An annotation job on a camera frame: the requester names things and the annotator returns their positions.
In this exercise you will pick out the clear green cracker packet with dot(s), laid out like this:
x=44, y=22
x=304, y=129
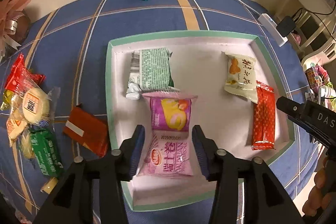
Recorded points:
x=26, y=146

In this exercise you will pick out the colourful toy pile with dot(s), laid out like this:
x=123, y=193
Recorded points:
x=320, y=83

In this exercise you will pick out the orange swiss roll packet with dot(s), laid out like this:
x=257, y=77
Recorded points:
x=14, y=128

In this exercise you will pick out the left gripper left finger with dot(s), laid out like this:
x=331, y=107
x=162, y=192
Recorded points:
x=71, y=200

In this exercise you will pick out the dark red box snack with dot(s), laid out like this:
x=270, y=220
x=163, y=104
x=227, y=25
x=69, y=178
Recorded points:
x=88, y=130

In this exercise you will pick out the green snack packet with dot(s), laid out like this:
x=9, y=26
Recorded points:
x=45, y=148

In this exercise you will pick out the red snack packet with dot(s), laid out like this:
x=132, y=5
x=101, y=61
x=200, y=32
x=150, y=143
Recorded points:
x=21, y=79

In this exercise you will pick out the red orange patterned packet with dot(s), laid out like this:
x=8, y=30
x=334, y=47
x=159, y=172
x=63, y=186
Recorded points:
x=264, y=118

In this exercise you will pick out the teal-rimmed white tray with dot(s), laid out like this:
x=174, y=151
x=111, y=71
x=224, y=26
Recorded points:
x=199, y=68

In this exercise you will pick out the white shelf unit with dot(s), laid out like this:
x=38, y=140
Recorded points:
x=323, y=12

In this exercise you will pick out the cream persimmon snack packet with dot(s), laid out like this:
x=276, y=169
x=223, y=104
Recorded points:
x=241, y=76

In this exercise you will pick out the small pudding cup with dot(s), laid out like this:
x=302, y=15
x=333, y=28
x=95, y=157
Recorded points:
x=49, y=185

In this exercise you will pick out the yellow cake snack bag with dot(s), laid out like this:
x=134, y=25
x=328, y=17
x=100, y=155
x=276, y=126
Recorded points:
x=7, y=97

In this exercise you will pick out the black power adapter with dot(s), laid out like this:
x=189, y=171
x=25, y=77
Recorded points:
x=286, y=26

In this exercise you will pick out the right hand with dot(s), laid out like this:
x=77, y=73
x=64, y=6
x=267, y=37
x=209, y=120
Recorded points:
x=321, y=199

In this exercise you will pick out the pink swiss roll packet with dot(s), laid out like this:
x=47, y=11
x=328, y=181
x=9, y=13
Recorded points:
x=168, y=154

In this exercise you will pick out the round bun clear wrapper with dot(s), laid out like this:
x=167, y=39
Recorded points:
x=35, y=107

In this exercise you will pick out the light green wafer packet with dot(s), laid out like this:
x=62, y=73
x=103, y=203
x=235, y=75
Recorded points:
x=149, y=72

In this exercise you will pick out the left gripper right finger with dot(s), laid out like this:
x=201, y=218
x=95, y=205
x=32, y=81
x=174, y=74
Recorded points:
x=265, y=199

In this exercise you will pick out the pink paper flower bouquet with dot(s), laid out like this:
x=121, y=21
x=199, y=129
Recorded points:
x=15, y=25

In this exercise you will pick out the white power strip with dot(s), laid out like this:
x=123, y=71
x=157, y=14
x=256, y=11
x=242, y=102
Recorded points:
x=270, y=25

